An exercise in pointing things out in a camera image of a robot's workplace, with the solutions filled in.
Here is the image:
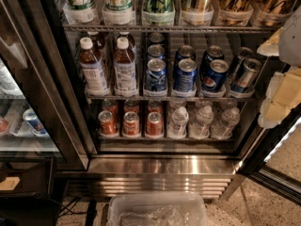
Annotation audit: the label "green tall can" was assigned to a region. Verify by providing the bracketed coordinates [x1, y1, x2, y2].
[142, 0, 175, 26]

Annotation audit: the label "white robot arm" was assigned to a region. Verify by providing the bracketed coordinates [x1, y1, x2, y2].
[257, 7, 301, 129]

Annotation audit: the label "front right orange can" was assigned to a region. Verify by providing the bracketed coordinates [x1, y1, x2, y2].
[146, 112, 163, 136]

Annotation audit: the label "glass fridge door left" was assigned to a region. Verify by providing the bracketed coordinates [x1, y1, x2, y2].
[0, 0, 93, 170]

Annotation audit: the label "rear right tea bottle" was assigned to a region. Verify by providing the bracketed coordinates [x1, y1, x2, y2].
[119, 32, 136, 53]

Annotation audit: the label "clear plastic bin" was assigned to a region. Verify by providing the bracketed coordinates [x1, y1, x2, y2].
[106, 191, 209, 226]

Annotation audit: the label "middle wire shelf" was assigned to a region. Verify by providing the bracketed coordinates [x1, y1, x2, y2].
[87, 94, 257, 102]

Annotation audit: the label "front left tea bottle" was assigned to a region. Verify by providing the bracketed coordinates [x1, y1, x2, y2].
[79, 37, 108, 95]

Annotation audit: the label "front middle orange can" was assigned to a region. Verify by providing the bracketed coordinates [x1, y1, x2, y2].
[122, 111, 139, 136]

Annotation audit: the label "gold black can far right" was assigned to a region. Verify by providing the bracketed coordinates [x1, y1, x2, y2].
[250, 0, 297, 27]

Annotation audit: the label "front middle water bottle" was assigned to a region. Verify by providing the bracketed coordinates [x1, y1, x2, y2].
[189, 105, 214, 139]

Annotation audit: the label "front blue patterned can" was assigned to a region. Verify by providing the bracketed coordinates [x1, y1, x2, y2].
[146, 58, 167, 91]

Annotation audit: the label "front pepsi logo can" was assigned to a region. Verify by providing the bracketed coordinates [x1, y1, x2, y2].
[201, 59, 229, 92]

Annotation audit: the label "rear left tea bottle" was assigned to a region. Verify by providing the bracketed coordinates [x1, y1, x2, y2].
[87, 31, 105, 52]

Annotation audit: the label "blue white can behind glass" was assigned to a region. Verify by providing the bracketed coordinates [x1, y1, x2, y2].
[23, 108, 47, 136]

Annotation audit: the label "red can behind glass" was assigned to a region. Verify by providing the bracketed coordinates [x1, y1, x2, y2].
[0, 116, 8, 134]

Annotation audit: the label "front left orange can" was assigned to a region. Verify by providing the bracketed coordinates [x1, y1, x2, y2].
[98, 110, 117, 135]

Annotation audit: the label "front left water bottle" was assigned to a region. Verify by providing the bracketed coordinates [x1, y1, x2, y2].
[167, 106, 189, 139]

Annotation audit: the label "tea bottle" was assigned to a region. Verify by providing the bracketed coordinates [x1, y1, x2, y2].
[113, 37, 136, 96]
[87, 31, 105, 52]
[79, 37, 108, 95]
[119, 32, 136, 53]

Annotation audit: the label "white green can far left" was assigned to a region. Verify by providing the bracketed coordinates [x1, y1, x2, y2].
[66, 0, 95, 24]

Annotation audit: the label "front right tea bottle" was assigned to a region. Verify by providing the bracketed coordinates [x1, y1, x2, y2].
[113, 37, 136, 96]

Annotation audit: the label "silver blue can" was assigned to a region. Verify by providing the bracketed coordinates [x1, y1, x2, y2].
[231, 58, 261, 93]
[229, 47, 253, 81]

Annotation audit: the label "front right water bottle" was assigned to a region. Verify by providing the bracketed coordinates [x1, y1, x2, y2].
[211, 106, 240, 140]

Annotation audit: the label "wire shelf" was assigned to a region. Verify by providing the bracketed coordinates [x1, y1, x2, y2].
[87, 94, 257, 102]
[99, 136, 234, 142]
[63, 24, 278, 34]

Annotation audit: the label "black cables on floor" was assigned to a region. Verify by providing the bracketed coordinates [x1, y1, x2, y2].
[57, 196, 98, 226]

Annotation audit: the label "front silver blue can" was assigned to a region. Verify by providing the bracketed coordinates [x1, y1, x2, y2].
[231, 58, 261, 93]

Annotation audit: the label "rear silver blue can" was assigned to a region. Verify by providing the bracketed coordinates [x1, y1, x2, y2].
[229, 47, 253, 81]

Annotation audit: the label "bottom wire shelf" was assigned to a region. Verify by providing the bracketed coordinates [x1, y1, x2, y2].
[99, 136, 234, 142]

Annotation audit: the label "white orange green can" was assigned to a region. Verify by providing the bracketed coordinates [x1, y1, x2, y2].
[103, 0, 134, 24]

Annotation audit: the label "middle blue patterned can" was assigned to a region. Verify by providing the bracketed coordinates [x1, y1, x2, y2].
[147, 45, 166, 60]

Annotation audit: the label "rear dark can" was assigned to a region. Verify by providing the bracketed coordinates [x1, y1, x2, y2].
[147, 32, 166, 46]

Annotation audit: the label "steel fridge base grille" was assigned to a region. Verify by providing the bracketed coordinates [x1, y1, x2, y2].
[66, 155, 237, 199]

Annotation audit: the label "top wire shelf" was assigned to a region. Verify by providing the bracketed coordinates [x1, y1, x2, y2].
[63, 24, 278, 34]

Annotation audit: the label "water bottle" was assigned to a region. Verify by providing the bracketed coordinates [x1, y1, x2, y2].
[189, 105, 214, 139]
[211, 106, 240, 140]
[167, 106, 189, 139]

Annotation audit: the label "rear blue pepsi can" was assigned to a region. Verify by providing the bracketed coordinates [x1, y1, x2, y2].
[175, 44, 196, 63]

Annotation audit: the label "rear middle orange can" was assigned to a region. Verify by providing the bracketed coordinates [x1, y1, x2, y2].
[123, 100, 139, 113]

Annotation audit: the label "blue pepsi can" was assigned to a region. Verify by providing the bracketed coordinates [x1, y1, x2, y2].
[175, 44, 196, 63]
[173, 58, 198, 92]

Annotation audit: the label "gold orange tall can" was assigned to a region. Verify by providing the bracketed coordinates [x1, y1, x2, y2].
[181, 0, 211, 25]

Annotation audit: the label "blue patterned can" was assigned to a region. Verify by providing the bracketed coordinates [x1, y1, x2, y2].
[147, 45, 166, 60]
[146, 58, 167, 91]

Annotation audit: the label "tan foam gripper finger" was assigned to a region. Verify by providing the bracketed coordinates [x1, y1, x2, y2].
[258, 66, 301, 129]
[257, 27, 283, 57]

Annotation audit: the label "rear left orange can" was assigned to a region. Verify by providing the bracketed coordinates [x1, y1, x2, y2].
[103, 99, 119, 117]

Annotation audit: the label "open fridge door right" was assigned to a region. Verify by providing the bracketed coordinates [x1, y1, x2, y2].
[240, 110, 301, 205]

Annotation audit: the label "rear right orange can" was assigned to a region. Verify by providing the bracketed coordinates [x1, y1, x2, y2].
[148, 100, 163, 114]

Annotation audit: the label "front blue pepsi can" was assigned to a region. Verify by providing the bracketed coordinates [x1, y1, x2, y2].
[173, 58, 198, 92]

